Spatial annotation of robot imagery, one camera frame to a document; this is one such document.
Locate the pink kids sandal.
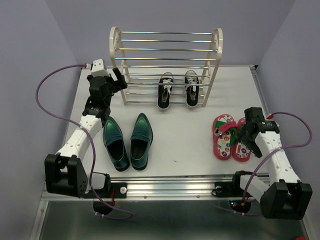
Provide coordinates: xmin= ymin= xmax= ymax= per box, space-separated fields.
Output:
xmin=231 ymin=117 xmax=251 ymax=162
xmin=212 ymin=114 xmax=237 ymax=161

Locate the black sneaker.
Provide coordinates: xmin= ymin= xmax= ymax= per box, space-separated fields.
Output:
xmin=157 ymin=72 xmax=174 ymax=110
xmin=184 ymin=70 xmax=200 ymax=108

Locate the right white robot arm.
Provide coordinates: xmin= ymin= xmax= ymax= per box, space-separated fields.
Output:
xmin=230 ymin=107 xmax=313 ymax=220

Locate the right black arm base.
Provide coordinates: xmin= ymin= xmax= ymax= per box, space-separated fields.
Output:
xmin=211 ymin=181 xmax=261 ymax=217

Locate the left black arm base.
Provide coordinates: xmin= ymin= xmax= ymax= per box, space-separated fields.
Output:
xmin=83 ymin=182 xmax=128 ymax=215

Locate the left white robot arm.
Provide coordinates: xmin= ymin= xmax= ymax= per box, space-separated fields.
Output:
xmin=44 ymin=67 xmax=128 ymax=198

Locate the cream and chrome shoe shelf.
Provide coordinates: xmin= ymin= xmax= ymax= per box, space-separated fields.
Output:
xmin=109 ymin=26 xmax=224 ymax=107

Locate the left green loafer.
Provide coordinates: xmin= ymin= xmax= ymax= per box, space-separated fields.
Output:
xmin=102 ymin=116 xmax=130 ymax=172

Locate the green loafer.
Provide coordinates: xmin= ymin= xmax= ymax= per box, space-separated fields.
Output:
xmin=102 ymin=116 xmax=130 ymax=172
xmin=130 ymin=113 xmax=154 ymax=171

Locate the right green loafer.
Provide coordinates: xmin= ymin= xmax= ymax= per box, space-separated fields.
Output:
xmin=130 ymin=113 xmax=154 ymax=171

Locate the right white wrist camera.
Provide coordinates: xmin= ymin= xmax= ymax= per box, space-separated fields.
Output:
xmin=265 ymin=114 xmax=279 ymax=127

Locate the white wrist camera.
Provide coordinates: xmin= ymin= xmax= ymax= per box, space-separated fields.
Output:
xmin=265 ymin=114 xmax=279 ymax=127
xmin=85 ymin=59 xmax=108 ymax=77

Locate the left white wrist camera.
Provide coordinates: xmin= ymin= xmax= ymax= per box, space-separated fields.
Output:
xmin=85 ymin=59 xmax=108 ymax=77

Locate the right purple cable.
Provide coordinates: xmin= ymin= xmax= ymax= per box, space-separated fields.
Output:
xmin=214 ymin=111 xmax=313 ymax=217

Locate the purple cable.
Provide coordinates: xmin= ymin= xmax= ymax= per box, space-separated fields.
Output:
xmin=214 ymin=111 xmax=313 ymax=217
xmin=35 ymin=63 xmax=134 ymax=221

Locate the aluminium mounting rail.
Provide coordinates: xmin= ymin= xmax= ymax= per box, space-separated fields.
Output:
xmin=41 ymin=177 xmax=306 ymax=201

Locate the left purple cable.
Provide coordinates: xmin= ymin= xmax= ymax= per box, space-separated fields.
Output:
xmin=35 ymin=63 xmax=134 ymax=221

